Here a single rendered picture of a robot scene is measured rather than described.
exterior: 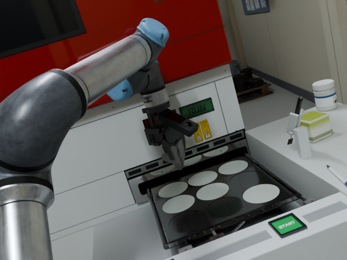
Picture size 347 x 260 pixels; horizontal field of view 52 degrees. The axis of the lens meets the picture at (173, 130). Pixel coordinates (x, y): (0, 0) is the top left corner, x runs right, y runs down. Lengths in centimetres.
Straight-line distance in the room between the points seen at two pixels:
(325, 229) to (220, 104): 64
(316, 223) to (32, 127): 54
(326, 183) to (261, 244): 25
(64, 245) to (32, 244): 79
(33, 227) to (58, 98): 19
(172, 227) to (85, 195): 40
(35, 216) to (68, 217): 71
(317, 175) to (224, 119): 46
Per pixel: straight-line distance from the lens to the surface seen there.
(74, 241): 135
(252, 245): 74
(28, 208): 59
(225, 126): 127
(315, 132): 108
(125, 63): 73
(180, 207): 105
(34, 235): 58
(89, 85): 63
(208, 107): 123
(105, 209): 129
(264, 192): 101
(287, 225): 76
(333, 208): 81
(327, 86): 131
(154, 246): 107
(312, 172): 93
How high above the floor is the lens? 140
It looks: 16 degrees down
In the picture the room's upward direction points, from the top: 17 degrees counter-clockwise
